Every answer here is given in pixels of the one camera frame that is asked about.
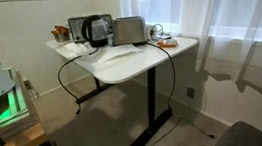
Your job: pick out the white cloth towel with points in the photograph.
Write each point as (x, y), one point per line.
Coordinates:
(118, 52)

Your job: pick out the sheer white curtain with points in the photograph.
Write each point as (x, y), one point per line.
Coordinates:
(232, 20)

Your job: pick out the stainless steel toaster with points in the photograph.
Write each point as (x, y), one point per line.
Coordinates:
(129, 30)

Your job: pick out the metal bowl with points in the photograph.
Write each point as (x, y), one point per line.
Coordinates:
(62, 37)

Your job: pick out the orange white small packet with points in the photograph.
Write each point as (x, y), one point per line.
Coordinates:
(167, 43)

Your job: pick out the black glass electric kettle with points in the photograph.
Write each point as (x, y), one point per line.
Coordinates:
(95, 30)

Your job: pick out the black table frame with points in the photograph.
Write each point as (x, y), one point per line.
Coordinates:
(152, 107)

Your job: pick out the white wall outlet with plug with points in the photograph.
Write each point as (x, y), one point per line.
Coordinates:
(30, 88)

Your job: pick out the brown wall outlet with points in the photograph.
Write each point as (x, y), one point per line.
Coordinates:
(191, 92)

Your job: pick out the black countertop oven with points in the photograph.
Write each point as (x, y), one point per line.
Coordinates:
(75, 27)

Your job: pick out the white crumpled towel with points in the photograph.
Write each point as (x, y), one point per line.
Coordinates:
(72, 50)

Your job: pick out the orange snack packets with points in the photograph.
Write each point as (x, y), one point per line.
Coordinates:
(61, 28)

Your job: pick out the grey fabric chair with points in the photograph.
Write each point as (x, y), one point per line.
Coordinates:
(243, 138)

